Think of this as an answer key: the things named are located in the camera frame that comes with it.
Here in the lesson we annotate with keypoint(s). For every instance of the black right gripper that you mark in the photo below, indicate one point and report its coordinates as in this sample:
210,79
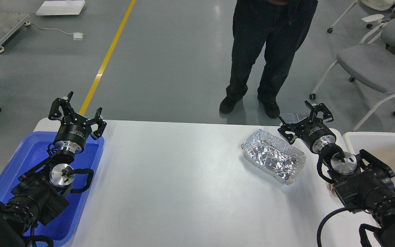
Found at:
313,132

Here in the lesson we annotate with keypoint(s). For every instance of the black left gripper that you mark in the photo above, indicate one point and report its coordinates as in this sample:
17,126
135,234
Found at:
74,131

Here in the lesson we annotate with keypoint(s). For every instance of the aluminium foil tray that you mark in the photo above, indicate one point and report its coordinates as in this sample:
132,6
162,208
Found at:
274,156

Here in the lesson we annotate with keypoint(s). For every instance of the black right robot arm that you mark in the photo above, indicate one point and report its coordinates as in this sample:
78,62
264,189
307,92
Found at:
361,181

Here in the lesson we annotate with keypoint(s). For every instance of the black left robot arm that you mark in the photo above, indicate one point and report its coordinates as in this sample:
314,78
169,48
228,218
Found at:
41,194

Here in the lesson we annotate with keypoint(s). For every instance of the right floor metal plate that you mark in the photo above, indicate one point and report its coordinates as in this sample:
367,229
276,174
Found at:
300,117

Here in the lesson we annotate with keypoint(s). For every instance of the blue plastic bin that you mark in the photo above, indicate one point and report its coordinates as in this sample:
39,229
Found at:
32,150

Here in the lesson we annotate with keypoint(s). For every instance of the person in dark clothes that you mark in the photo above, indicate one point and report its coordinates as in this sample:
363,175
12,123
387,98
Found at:
277,27

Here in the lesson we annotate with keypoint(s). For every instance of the white flat board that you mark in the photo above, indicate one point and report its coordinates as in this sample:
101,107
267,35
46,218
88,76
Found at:
61,7

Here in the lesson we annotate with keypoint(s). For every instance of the white rolling chair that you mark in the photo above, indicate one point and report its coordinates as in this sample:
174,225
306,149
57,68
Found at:
376,12

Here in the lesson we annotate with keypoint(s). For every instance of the white power adapter with cable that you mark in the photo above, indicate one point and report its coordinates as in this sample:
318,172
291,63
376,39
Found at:
74,35

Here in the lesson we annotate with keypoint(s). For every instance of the grey chair white frame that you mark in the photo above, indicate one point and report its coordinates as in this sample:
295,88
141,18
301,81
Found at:
369,63

